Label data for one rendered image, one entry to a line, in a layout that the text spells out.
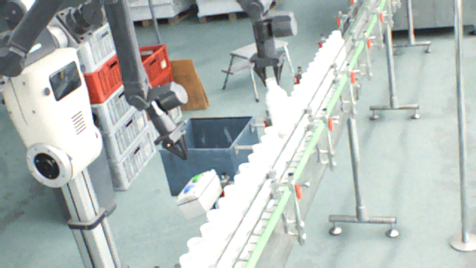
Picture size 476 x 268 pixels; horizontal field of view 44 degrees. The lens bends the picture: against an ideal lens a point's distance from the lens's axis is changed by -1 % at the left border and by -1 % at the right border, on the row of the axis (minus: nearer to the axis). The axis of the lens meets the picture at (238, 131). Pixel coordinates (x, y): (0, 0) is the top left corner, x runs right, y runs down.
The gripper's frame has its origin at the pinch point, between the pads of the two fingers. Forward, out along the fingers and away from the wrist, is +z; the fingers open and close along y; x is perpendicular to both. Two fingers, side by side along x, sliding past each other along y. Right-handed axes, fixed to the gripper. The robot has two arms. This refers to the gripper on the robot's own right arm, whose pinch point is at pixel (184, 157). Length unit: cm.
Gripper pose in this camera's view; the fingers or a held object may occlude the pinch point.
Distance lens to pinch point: 175.4
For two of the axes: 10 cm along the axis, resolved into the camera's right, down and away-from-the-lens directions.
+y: 3.3, -4.4, 8.4
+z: 4.9, 8.4, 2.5
